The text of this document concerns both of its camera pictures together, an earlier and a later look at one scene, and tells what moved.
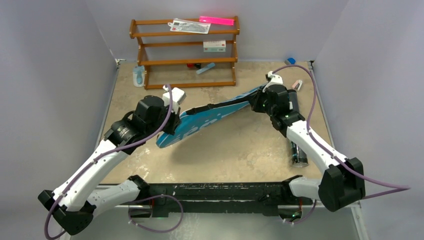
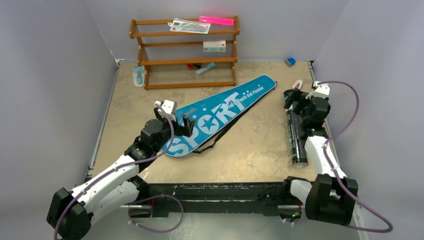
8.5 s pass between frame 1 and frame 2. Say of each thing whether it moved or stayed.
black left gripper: moved
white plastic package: stayed
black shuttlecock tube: stayed
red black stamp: stayed
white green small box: stayed
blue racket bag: moved
